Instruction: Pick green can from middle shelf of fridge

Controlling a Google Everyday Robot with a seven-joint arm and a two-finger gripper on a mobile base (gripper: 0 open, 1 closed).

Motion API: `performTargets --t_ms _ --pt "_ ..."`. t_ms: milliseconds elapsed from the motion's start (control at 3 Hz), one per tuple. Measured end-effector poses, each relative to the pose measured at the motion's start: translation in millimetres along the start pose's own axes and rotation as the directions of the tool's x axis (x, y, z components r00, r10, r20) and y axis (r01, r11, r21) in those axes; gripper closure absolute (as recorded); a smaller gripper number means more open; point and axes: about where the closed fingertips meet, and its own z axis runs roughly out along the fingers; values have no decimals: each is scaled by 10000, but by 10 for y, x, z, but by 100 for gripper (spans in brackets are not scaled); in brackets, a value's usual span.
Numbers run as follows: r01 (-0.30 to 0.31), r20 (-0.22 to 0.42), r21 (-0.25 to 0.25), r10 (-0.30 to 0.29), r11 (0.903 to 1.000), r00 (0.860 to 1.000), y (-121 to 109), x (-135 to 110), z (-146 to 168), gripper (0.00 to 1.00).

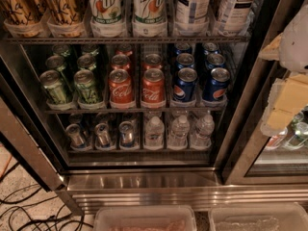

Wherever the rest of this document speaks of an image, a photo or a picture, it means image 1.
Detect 7up can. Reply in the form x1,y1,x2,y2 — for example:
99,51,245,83
89,0,124,38
133,0,167,37

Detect wire shelf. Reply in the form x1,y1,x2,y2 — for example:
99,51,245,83
44,107,225,115
4,36,250,44

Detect middle left Pepsi can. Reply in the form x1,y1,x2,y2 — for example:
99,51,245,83
175,53,194,70

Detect water bottle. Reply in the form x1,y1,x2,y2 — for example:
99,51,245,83
144,116,165,150
167,115,190,150
190,114,215,150

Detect right silver can bottom shelf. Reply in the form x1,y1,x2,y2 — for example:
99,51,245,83
118,121,135,147

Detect left 7UP can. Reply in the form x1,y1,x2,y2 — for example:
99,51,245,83
89,0,124,38

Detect open fridge door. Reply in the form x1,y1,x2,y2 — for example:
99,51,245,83
0,63,84,216

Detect black floor cables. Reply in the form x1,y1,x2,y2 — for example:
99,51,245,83
0,162,94,231

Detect middle silver can bottom shelf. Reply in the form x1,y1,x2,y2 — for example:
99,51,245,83
94,123,112,149

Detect middle water bottle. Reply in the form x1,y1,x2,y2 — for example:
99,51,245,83
167,115,190,150

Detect clear plastic bin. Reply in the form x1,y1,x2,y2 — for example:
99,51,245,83
92,205,197,231
208,203,308,231

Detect silver can shelf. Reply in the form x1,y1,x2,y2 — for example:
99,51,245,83
94,123,112,149
65,124,87,149
118,121,135,147

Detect left Teas Tea bottle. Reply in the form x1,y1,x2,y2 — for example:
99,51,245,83
175,0,210,37

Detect right 7UP can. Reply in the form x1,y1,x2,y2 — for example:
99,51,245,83
133,0,167,37

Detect middle right Coca-Cola can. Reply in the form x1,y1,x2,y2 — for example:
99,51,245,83
142,53,163,70

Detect right clear plastic bin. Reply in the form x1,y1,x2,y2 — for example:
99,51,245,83
208,203,308,231

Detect front right Coca-Cola can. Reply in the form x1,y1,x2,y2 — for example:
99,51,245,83
141,68,166,108

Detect left LaCroix can top shelf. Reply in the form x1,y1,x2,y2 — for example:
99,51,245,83
0,0,46,38

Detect front left Coca-Cola can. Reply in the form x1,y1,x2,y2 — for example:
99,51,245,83
108,69,135,109

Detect left clear plastic bin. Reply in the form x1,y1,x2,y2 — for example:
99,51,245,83
92,205,197,231

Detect teas tea bottle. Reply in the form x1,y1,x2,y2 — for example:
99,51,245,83
214,0,254,37
175,0,210,37

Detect top wire shelf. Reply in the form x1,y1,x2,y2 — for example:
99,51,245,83
4,36,250,44

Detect front left Pepsi can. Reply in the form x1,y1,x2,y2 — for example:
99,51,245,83
173,67,197,102

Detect middle wire shelf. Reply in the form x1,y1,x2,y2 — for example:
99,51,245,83
44,107,225,115

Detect front right Pepsi can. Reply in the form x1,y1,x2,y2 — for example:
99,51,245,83
202,67,230,102

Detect orange floor cable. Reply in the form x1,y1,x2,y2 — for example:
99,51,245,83
0,154,13,180

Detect lacroix can shelf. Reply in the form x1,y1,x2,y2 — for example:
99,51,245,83
0,0,46,38
45,0,87,38

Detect middle right Pepsi can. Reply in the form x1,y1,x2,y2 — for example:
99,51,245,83
206,53,225,69

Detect middle left Coca-Cola can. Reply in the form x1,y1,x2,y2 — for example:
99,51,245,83
111,54,132,72

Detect left silver can bottom shelf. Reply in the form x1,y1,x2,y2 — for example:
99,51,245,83
65,124,87,149

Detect left water bottle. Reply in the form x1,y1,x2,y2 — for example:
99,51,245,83
144,116,165,150

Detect right LaCroix can top shelf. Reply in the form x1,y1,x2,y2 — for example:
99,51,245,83
45,0,87,38

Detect green can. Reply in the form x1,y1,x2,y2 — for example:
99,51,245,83
77,54,96,71
45,55,73,90
74,70,105,110
39,70,73,111

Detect right Teas Tea bottle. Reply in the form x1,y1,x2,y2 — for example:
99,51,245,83
214,0,254,37

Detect coca-cola can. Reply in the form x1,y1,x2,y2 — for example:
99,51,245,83
142,53,163,70
141,68,166,108
111,54,132,72
108,69,135,109

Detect right fridge glass door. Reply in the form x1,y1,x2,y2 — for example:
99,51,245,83
215,0,308,185

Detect right water bottle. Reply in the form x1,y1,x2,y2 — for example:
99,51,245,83
190,114,215,150

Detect pepsi can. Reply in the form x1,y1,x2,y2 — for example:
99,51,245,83
173,67,197,102
175,53,194,70
202,67,230,102
206,53,225,69

